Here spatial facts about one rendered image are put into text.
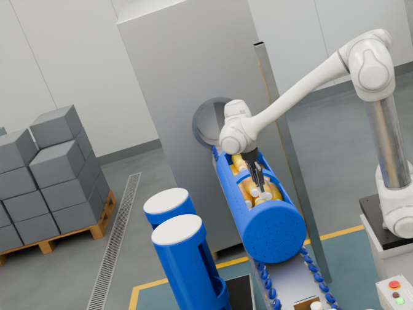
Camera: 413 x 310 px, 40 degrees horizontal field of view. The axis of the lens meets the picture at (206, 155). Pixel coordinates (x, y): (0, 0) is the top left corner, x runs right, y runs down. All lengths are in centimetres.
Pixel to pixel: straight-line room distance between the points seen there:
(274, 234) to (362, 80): 90
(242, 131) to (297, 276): 76
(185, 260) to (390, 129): 133
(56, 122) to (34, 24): 188
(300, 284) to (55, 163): 346
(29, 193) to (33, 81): 217
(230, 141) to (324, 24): 518
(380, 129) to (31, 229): 435
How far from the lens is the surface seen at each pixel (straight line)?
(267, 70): 335
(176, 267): 297
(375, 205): 265
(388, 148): 211
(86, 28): 718
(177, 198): 332
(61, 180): 554
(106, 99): 734
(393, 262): 250
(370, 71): 192
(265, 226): 250
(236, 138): 206
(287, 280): 253
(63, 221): 574
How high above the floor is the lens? 238
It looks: 21 degrees down
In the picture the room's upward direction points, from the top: 19 degrees counter-clockwise
